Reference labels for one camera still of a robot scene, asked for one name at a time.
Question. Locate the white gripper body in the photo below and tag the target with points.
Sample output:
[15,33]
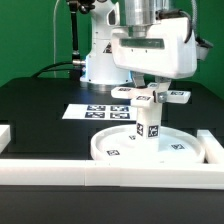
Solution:
[163,52]

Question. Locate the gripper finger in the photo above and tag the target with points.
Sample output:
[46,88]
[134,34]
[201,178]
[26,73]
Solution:
[138,80]
[160,93]

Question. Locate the white cross table base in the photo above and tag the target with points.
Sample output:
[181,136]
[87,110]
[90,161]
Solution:
[143,97]

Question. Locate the white round table top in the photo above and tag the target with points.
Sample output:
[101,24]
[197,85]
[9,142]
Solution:
[122,144]

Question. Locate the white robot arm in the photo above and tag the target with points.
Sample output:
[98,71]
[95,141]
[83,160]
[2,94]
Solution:
[101,73]

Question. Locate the white tag plate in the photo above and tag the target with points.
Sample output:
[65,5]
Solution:
[100,112]

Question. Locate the white right fence bar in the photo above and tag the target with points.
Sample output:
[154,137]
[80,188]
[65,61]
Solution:
[214,152]

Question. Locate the white fence bar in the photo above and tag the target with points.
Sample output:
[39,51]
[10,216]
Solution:
[5,136]
[214,152]
[99,173]

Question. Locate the white left fence bar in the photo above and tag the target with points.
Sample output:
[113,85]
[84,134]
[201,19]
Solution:
[5,136]

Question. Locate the white front fence bar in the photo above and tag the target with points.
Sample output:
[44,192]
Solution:
[99,173]

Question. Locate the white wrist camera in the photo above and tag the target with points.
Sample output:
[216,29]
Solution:
[202,48]

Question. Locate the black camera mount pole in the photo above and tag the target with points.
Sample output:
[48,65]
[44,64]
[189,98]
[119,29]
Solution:
[84,7]

